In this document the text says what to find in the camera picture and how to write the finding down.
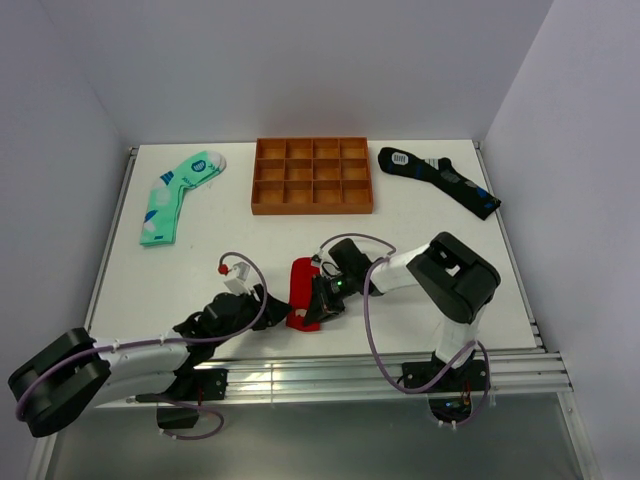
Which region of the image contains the orange compartment tray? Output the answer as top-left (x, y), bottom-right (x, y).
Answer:
top-left (251, 137), bottom-right (374, 215)

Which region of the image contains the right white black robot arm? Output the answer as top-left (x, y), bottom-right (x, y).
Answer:
top-left (303, 232), bottom-right (501, 390)

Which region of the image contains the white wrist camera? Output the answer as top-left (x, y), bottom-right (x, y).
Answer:
top-left (310, 254), bottom-right (332, 277)
top-left (218, 261), bottom-right (250, 295)

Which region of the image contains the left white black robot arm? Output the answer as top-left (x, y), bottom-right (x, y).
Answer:
top-left (8, 285), bottom-right (293, 438)

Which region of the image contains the mint green patterned sock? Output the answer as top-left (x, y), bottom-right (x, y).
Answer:
top-left (139, 150), bottom-right (227, 247)

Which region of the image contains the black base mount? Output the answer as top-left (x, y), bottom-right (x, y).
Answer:
top-left (398, 360), bottom-right (494, 424)
top-left (135, 368), bottom-right (228, 441)

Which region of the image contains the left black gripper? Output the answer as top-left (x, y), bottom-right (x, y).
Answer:
top-left (213, 283), bottom-right (292, 346)

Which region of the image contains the black blue sports sock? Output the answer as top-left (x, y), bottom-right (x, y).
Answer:
top-left (377, 147), bottom-right (501, 220)

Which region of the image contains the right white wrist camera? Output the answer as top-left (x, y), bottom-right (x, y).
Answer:
top-left (310, 254), bottom-right (332, 277)

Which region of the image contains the red santa sock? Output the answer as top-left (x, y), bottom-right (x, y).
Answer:
top-left (286, 257), bottom-right (321, 333)

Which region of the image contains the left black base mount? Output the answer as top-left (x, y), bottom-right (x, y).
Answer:
top-left (135, 368), bottom-right (228, 441)

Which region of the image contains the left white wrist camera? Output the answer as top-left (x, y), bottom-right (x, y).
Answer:
top-left (218, 261), bottom-right (250, 295)

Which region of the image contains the aluminium front rail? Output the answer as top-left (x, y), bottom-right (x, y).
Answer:
top-left (197, 349), bottom-right (573, 405)

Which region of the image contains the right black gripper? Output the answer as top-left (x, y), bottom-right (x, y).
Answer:
top-left (305, 270), bottom-right (358, 327)

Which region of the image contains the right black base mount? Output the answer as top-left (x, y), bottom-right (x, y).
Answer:
top-left (398, 360), bottom-right (494, 424)

